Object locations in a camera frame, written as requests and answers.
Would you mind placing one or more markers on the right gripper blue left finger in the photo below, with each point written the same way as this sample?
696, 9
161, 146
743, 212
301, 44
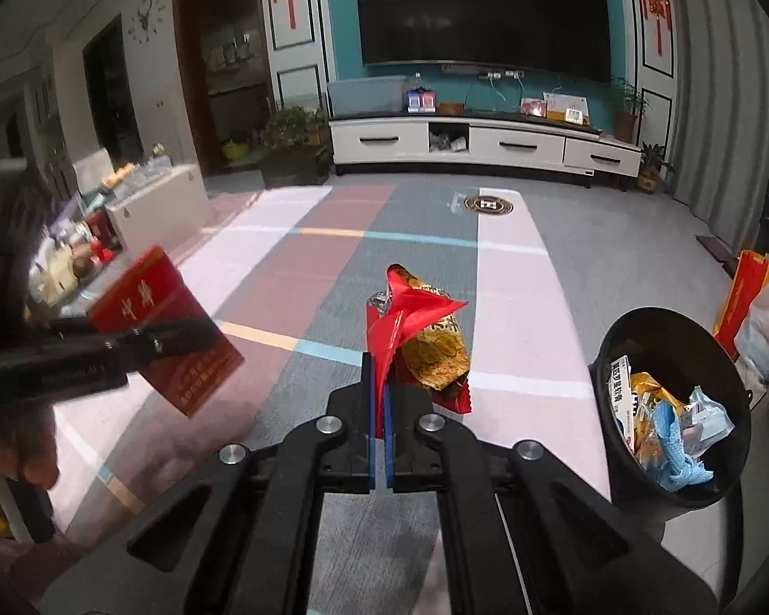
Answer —
368, 386

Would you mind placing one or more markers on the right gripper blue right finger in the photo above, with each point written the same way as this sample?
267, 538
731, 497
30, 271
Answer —
388, 436

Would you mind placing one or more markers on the red gold snack wrapper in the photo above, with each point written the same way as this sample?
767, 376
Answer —
413, 335

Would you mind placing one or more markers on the red cigarette box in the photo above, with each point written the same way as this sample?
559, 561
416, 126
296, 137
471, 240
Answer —
187, 357

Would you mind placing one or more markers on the white blue medicine box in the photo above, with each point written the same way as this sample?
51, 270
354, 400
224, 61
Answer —
622, 399

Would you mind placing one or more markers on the light blue quilted cloth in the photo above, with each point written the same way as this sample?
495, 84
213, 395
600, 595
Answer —
678, 469

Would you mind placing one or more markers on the yellow snack bag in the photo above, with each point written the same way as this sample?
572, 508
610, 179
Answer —
647, 450

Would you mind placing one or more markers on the black trash bin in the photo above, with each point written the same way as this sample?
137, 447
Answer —
680, 354

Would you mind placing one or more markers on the person's left hand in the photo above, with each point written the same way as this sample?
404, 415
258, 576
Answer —
28, 448

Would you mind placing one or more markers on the white storage box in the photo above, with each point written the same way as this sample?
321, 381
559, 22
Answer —
165, 213

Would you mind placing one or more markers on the potted green plant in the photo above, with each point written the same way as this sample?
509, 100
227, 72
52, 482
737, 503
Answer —
297, 148

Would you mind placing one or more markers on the white tv cabinet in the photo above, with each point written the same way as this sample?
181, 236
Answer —
506, 145

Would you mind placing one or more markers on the small potted plant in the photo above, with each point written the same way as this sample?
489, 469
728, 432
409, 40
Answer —
654, 168

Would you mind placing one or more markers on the tall potted plant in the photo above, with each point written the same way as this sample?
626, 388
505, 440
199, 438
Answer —
630, 104

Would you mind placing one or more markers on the red paper shopping bag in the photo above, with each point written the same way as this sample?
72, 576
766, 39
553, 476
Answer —
750, 277

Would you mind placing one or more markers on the large black television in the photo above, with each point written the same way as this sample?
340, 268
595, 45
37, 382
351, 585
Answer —
562, 36

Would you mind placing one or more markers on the wall clock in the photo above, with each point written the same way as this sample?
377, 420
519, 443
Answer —
145, 22

